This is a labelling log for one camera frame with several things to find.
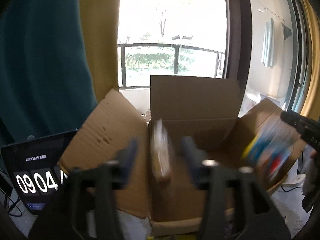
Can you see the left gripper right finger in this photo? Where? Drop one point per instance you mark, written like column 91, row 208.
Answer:
column 255, row 215

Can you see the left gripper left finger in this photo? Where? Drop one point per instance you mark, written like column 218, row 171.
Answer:
column 65, row 215

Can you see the blue white snack bag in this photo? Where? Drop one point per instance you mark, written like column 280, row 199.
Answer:
column 270, row 149

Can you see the clear cracker pack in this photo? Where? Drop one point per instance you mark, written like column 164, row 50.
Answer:
column 160, row 149

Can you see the yellow curtain right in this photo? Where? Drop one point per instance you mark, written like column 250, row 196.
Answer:
column 310, row 106

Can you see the yellow curtain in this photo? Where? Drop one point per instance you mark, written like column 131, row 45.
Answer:
column 99, row 20
column 310, row 106

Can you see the black tablet clock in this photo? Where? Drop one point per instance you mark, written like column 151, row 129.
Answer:
column 33, row 170

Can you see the brown cardboard box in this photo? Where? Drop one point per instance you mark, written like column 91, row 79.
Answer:
column 192, row 119

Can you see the teal curtain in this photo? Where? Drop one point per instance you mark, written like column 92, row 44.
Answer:
column 46, row 86

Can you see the yellow curtain left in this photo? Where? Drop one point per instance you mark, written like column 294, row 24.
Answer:
column 99, row 20

